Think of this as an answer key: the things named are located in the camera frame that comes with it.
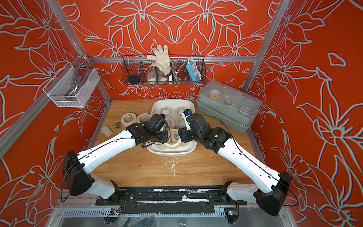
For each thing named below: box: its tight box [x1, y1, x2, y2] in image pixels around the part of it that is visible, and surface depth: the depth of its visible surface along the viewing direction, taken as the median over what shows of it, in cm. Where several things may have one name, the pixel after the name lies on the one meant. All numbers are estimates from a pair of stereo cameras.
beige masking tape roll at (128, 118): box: [121, 112, 138, 127], surface depth 108 cm
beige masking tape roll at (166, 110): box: [157, 105, 173, 118], surface depth 112 cm
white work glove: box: [146, 44, 172, 78], surface depth 91 cm
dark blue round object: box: [128, 75, 140, 85], surface depth 102 cm
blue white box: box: [186, 61, 203, 82], surface depth 89 cm
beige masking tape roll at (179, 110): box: [174, 106, 188, 117], surface depth 112 cm
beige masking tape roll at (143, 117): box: [136, 113, 151, 124], surface depth 109 cm
